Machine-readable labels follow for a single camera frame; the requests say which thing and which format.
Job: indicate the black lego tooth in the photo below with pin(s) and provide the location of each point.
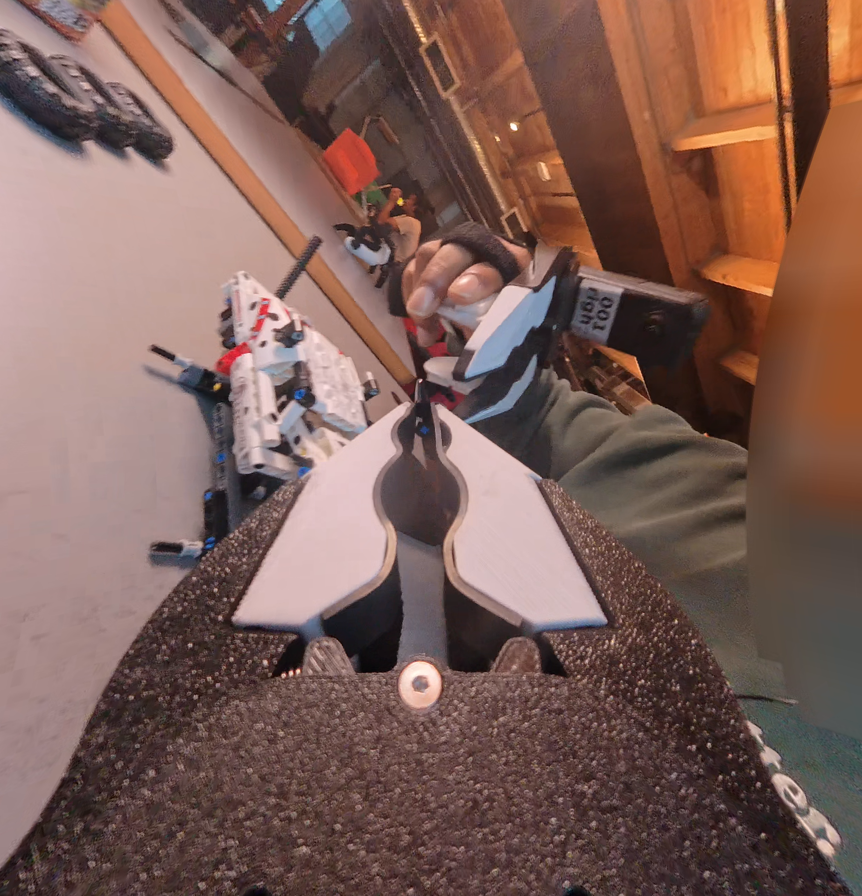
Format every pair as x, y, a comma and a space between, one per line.
422, 395

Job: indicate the white and black device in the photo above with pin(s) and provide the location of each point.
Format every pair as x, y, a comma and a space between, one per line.
364, 248

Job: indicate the lego set box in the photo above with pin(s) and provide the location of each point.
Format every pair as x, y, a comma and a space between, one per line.
67, 14

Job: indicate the white lego truck model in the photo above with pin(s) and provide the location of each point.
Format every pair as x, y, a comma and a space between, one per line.
319, 371

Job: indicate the orange red chair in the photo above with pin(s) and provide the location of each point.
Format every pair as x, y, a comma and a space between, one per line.
350, 161

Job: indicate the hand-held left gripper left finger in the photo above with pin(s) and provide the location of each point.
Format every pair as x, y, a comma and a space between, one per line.
319, 553

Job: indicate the silver ventilation duct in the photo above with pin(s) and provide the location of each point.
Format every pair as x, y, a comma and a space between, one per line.
466, 133

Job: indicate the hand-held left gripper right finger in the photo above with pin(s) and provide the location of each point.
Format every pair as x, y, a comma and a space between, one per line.
529, 553

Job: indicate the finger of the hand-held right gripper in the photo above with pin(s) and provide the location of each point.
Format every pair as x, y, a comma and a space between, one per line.
508, 329
518, 385

